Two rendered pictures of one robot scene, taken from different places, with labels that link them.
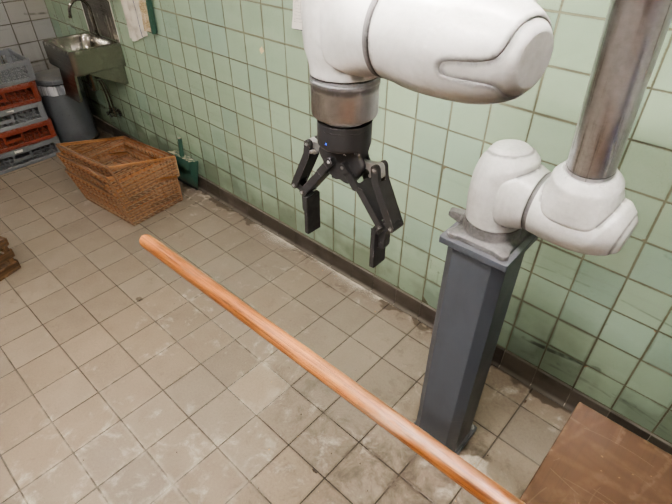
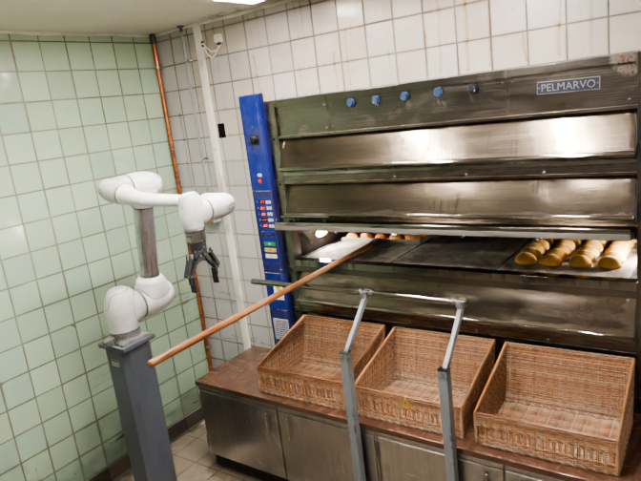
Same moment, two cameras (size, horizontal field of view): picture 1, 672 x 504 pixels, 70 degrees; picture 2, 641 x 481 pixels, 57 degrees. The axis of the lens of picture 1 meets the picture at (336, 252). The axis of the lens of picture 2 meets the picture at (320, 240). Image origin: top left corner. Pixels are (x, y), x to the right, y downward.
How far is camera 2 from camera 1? 2.56 m
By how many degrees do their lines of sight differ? 87
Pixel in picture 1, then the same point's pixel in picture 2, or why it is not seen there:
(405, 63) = (222, 210)
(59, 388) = not seen: outside the picture
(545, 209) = (153, 296)
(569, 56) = (46, 269)
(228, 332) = not seen: outside the picture
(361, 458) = not seen: outside the picture
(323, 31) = (203, 213)
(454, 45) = (229, 201)
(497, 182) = (131, 301)
